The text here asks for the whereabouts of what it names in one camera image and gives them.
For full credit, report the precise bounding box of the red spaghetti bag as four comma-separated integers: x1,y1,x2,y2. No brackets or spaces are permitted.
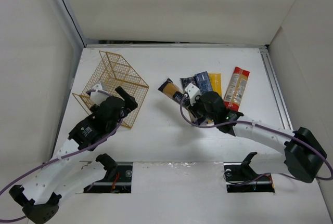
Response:
223,67,250,111

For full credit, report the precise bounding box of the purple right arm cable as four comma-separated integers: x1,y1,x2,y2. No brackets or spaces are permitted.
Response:
181,93,333,181

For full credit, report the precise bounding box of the dark blue spaghetti bag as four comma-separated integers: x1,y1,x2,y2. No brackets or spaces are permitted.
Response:
158,78,184,104

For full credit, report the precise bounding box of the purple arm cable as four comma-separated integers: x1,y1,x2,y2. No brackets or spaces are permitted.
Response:
0,88,124,222
181,93,333,181

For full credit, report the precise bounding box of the aluminium frame post left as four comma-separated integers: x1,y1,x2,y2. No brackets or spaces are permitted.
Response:
55,0,87,48

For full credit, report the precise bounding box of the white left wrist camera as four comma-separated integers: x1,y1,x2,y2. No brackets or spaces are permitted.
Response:
89,81,108,106

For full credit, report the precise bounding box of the yellow pasta bag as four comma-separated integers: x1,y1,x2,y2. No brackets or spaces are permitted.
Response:
208,73,222,97

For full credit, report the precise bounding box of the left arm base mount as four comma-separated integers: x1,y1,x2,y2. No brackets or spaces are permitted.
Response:
83,163,133,194

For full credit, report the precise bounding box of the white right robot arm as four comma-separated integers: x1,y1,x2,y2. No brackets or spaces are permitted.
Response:
182,91,332,186

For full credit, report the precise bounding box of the gold wire mesh shelf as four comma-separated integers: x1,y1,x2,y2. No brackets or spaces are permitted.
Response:
72,50,149,128

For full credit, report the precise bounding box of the aluminium frame rail right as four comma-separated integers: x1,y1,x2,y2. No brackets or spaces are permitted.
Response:
259,46,293,129

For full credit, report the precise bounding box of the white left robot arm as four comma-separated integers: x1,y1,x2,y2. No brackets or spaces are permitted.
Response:
9,86,138,223

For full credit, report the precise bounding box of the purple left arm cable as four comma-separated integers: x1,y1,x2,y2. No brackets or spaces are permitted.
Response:
0,88,124,222

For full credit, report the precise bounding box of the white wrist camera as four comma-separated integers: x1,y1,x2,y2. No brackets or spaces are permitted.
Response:
184,83,201,106
89,81,108,106

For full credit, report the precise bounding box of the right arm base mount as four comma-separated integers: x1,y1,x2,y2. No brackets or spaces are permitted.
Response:
223,163,275,193

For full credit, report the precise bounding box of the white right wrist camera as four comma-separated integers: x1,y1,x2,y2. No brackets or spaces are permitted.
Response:
184,83,201,106

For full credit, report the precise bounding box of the blue-topped spaghetti bag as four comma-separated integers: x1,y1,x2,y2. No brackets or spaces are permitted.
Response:
180,76,197,90

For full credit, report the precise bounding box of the blue pasta box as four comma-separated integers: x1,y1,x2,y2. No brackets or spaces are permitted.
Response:
194,71,213,95

